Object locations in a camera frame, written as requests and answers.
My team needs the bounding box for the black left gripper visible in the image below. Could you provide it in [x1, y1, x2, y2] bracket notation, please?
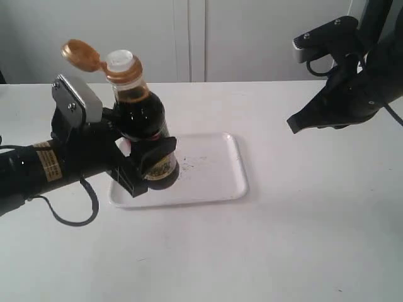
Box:
[51, 107, 177, 198]

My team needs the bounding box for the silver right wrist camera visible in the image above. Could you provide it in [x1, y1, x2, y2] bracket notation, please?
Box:
[292, 16, 358, 64]

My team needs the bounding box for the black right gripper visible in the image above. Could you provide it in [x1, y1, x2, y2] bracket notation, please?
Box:
[287, 50, 394, 134]

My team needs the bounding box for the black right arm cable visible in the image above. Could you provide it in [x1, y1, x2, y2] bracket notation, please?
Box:
[305, 56, 403, 126]

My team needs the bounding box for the dark vertical post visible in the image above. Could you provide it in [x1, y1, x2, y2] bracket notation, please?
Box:
[358, 0, 393, 50]

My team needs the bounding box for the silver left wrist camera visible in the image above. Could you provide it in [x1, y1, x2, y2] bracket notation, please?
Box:
[52, 74, 103, 128]

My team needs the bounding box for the white rectangular plastic tray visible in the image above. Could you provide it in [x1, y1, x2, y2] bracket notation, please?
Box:
[110, 132, 248, 210]

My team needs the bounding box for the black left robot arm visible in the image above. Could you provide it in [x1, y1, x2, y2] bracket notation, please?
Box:
[1, 109, 177, 225]

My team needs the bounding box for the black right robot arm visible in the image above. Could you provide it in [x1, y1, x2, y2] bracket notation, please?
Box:
[287, 20, 402, 133]

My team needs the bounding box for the dark soy sauce bottle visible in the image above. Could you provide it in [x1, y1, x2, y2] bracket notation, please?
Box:
[60, 38, 180, 191]

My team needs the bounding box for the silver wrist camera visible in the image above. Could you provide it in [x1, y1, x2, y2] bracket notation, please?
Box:
[292, 16, 358, 64]
[52, 74, 103, 128]

